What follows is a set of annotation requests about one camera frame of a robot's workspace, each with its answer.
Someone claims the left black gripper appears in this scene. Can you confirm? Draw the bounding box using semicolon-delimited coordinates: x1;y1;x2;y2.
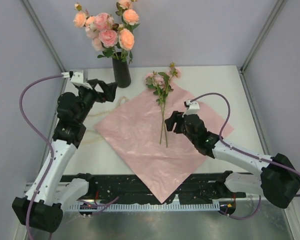
76;78;117;123

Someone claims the cream gold-lettered ribbon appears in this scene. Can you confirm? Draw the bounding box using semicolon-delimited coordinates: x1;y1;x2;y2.
81;96;130;146

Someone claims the pink rose stem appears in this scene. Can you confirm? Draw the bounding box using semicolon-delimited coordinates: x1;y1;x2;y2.
85;27;118;58
93;12;118;59
145;71;174;147

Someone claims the purple wrapping paper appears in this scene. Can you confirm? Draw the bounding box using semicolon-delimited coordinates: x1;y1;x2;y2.
93;86;235;205

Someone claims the peach rose stem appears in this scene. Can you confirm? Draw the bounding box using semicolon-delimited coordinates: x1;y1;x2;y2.
73;3;95;28
115;0;140;32
117;24;135;64

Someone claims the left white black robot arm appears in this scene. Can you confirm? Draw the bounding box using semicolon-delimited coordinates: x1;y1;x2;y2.
12;79;118;234

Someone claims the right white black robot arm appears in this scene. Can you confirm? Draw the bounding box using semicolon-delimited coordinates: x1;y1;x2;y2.
164;111;300;209

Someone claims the black conical vase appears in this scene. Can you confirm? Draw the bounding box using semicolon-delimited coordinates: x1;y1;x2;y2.
112;52;131;88

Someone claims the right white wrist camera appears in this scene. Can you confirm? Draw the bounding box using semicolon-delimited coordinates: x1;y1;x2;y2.
182;99;200;118

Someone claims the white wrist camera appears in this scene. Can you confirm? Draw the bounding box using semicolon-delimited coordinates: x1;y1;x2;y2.
182;99;200;118
61;69;92;89

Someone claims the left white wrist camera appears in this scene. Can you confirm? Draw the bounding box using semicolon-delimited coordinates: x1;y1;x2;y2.
61;69;92;89

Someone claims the left aluminium frame post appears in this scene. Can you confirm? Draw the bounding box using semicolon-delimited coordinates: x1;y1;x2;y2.
19;0;66;72

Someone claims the aluminium frame post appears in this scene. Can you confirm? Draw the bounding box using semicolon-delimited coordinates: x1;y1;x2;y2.
19;0;66;72
239;0;288;75

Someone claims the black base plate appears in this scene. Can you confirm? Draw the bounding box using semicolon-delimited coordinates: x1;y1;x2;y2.
61;173;246;205

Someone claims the white slotted cable duct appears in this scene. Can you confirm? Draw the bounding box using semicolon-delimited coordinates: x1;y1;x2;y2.
67;202;220;212

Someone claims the aluminium front rail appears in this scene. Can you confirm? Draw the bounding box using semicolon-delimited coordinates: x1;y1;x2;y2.
22;180;41;200

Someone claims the right aluminium frame post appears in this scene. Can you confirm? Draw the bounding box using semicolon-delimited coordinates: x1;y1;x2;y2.
239;0;288;75

